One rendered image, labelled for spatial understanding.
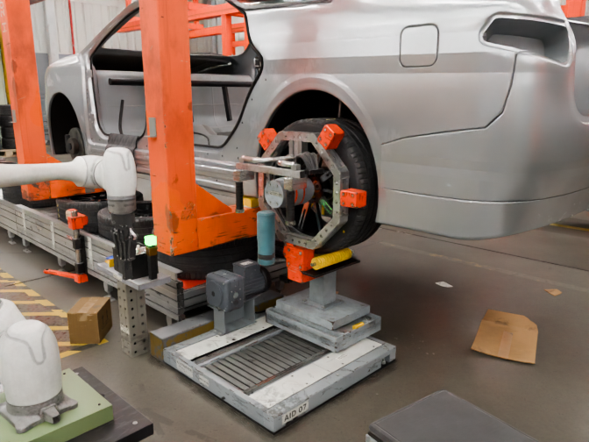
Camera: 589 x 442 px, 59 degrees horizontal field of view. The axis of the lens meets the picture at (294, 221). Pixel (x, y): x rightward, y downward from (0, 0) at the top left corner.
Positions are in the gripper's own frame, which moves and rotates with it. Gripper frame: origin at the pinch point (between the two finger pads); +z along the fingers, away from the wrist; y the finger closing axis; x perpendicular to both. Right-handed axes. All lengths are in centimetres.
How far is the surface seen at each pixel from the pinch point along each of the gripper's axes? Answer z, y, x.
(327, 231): 2, 19, 91
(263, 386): 64, 15, 52
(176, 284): 38, -57, 64
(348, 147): -36, 24, 99
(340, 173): -26, 26, 90
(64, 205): 24, -225, 92
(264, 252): 16, -12, 82
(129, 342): 63, -63, 38
